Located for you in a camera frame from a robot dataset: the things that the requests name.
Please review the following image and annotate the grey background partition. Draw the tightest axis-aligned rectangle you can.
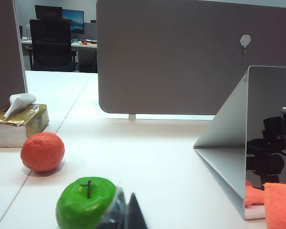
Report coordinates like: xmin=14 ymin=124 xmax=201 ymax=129
xmin=84 ymin=22 xmax=97 ymax=41

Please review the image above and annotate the black glossy standing panel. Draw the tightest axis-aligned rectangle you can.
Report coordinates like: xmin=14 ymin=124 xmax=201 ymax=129
xmin=193 ymin=65 xmax=286 ymax=221

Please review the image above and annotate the white office desk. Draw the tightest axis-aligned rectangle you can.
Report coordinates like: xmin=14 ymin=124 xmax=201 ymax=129
xmin=20 ymin=39 xmax=98 ymax=72

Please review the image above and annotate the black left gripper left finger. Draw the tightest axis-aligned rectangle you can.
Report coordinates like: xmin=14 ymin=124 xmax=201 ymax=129
xmin=95 ymin=187 xmax=128 ymax=229

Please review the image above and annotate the gold tissue pack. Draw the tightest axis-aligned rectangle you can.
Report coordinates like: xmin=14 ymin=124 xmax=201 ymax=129
xmin=0 ymin=103 xmax=50 ymax=148

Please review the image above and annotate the orange microfibre cloth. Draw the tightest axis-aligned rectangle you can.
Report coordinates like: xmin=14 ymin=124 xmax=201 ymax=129
xmin=263 ymin=182 xmax=286 ymax=229

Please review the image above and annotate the white paper tissue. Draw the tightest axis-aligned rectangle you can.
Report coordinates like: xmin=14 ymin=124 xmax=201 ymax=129
xmin=3 ymin=93 xmax=37 ymax=120

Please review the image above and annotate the large grey desk divider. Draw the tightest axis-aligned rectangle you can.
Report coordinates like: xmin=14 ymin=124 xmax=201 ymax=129
xmin=96 ymin=0 xmax=286 ymax=115

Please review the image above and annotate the orange toy fruit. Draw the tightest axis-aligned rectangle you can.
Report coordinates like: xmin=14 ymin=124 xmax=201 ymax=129
xmin=20 ymin=132 xmax=65 ymax=172

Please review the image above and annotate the black office chair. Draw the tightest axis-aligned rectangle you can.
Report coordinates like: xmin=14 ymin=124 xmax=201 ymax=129
xmin=29 ymin=18 xmax=76 ymax=72

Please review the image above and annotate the white dart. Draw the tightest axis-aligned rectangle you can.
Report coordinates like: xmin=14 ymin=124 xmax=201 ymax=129
xmin=239 ymin=34 xmax=252 ymax=54

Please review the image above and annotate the grey side desk divider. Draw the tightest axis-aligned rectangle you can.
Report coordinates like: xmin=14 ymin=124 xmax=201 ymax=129
xmin=0 ymin=0 xmax=29 ymax=113

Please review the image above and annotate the green toy apple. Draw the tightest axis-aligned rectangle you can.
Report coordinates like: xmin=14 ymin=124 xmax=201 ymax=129
xmin=55 ymin=177 xmax=117 ymax=229

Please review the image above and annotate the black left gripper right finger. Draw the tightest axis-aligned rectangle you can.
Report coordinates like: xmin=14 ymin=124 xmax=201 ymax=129
xmin=125 ymin=192 xmax=149 ymax=229

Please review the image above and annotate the dark computer monitor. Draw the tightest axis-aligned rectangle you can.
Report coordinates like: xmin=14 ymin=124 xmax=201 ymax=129
xmin=34 ymin=4 xmax=63 ymax=20

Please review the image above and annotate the monitor with blue screen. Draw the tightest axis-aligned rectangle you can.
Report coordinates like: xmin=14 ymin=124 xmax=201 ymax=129
xmin=61 ymin=9 xmax=85 ymax=35

